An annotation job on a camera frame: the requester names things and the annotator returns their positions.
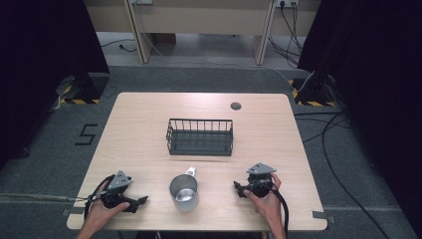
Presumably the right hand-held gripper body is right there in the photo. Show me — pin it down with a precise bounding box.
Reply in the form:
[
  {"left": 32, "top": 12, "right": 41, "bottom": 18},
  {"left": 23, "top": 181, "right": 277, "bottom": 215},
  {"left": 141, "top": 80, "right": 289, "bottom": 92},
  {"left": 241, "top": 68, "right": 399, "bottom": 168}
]
[{"left": 246, "top": 162, "right": 278, "bottom": 199}]

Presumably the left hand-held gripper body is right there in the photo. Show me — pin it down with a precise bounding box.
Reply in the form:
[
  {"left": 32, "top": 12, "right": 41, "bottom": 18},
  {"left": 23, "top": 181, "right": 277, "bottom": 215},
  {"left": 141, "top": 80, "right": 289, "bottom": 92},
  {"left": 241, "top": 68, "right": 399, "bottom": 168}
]
[{"left": 99, "top": 169, "right": 133, "bottom": 210}]

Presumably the person's right hand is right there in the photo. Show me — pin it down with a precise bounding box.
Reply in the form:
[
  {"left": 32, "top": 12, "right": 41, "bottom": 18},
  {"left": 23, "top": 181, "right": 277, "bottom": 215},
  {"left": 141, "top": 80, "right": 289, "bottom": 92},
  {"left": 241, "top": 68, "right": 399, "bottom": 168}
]
[{"left": 242, "top": 172, "right": 284, "bottom": 228}]

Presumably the person's left hand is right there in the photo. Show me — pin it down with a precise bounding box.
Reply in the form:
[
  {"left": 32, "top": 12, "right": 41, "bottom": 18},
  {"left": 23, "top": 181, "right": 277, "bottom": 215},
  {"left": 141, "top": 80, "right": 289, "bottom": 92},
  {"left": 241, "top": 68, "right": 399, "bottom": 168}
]
[{"left": 87, "top": 198, "right": 131, "bottom": 231}]

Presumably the stand base with striped tape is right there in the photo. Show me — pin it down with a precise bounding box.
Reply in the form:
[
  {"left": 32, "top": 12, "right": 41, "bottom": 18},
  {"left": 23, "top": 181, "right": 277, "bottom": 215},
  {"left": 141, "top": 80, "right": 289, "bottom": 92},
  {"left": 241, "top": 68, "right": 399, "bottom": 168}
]
[
  {"left": 55, "top": 72, "right": 110, "bottom": 106},
  {"left": 288, "top": 73, "right": 336, "bottom": 108}
]

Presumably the black curtain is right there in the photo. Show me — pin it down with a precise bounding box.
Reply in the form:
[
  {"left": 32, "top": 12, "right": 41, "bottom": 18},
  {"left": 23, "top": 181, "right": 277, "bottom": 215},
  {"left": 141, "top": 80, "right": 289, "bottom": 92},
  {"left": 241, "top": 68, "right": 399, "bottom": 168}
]
[
  {"left": 0, "top": 0, "right": 110, "bottom": 171},
  {"left": 298, "top": 0, "right": 422, "bottom": 239}
]

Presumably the beige wooden desk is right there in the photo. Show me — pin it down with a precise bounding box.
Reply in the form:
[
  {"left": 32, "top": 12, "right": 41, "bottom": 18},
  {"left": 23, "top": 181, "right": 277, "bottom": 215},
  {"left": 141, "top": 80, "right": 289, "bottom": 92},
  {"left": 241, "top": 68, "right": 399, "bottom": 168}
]
[{"left": 83, "top": 0, "right": 321, "bottom": 67}]

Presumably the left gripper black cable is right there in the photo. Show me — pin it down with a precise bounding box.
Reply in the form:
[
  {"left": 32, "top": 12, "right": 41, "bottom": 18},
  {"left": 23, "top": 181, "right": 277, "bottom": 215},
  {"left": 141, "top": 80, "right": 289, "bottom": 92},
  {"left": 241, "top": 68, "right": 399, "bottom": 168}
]
[{"left": 84, "top": 174, "right": 115, "bottom": 221}]

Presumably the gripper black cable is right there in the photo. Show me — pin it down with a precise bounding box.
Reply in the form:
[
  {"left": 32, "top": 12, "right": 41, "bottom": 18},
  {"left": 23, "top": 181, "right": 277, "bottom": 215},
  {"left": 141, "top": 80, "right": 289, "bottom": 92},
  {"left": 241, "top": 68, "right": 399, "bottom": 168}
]
[
  {"left": 84, "top": 174, "right": 115, "bottom": 221},
  {"left": 271, "top": 184, "right": 291, "bottom": 239}
]

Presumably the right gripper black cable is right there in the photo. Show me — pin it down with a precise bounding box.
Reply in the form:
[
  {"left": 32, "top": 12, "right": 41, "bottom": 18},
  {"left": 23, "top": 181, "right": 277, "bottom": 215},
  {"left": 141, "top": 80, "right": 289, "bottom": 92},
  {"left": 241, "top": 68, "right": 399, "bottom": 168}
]
[{"left": 271, "top": 184, "right": 291, "bottom": 239}]

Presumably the metal cup with handle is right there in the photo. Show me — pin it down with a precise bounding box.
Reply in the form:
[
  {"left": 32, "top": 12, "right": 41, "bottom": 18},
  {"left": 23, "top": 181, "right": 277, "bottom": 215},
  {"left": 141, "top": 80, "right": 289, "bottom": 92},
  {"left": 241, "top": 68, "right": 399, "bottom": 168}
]
[{"left": 168, "top": 166, "right": 200, "bottom": 213}]

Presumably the black wire basket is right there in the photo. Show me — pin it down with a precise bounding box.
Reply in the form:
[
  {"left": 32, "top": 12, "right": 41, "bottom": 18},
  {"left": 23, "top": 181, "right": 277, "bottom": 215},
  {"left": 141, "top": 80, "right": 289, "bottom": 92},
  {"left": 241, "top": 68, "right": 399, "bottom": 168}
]
[{"left": 165, "top": 118, "right": 235, "bottom": 157}]

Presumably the short black floor cable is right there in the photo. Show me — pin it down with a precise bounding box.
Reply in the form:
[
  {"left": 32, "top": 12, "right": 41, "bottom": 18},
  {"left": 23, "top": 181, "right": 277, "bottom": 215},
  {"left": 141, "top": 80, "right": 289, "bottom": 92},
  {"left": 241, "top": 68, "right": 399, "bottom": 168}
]
[{"left": 101, "top": 38, "right": 137, "bottom": 54}]

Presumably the bundle of black wall cables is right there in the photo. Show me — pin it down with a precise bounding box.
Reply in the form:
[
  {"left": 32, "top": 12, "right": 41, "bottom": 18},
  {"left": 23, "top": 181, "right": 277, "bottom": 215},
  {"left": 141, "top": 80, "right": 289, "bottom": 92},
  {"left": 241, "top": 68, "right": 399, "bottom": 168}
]
[{"left": 267, "top": 1, "right": 305, "bottom": 69}]

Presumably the white wall socket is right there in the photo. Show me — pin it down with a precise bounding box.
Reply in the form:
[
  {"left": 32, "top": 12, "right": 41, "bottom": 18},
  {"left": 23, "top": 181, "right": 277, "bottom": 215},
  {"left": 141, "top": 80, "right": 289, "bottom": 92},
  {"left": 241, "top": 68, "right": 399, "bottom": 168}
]
[{"left": 276, "top": 0, "right": 300, "bottom": 9}]

